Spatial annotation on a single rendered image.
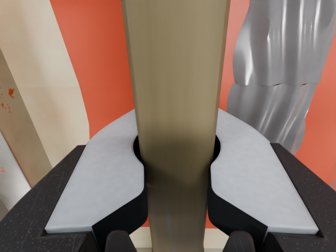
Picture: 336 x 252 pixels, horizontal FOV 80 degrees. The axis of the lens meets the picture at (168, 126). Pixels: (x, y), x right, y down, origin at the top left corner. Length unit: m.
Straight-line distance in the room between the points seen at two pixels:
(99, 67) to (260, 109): 0.14
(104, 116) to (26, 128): 0.07
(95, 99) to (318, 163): 0.23
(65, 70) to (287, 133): 0.20
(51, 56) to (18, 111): 0.06
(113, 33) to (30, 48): 0.07
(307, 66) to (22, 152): 0.25
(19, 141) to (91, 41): 0.11
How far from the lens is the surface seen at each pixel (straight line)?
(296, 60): 0.19
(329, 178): 0.29
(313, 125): 0.23
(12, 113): 0.21
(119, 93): 0.18
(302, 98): 0.20
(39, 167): 0.24
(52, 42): 0.19
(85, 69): 0.18
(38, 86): 0.21
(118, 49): 0.17
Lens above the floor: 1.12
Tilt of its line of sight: 59 degrees down
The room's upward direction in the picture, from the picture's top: 177 degrees counter-clockwise
